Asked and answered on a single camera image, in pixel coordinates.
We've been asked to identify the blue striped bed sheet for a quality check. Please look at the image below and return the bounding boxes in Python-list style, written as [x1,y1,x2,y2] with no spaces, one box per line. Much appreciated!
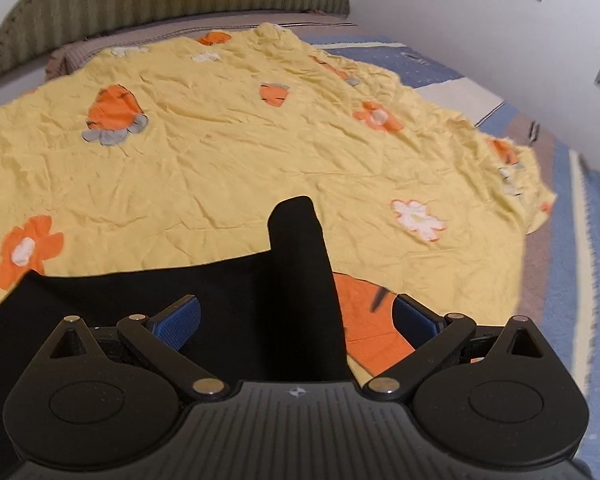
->
[300,22,600,480]

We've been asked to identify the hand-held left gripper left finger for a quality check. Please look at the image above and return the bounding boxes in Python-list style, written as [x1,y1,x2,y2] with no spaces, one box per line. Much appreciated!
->
[49,294,229,402]

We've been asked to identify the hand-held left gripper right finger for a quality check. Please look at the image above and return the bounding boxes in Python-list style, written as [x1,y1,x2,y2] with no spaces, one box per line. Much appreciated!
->
[361,293,549,402]

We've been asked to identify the yellow flower print blanket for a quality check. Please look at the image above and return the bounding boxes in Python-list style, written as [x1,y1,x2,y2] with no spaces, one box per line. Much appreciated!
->
[0,22,556,377]

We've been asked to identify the black pants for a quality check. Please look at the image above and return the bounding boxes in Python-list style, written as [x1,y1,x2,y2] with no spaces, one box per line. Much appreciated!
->
[0,196,353,466]

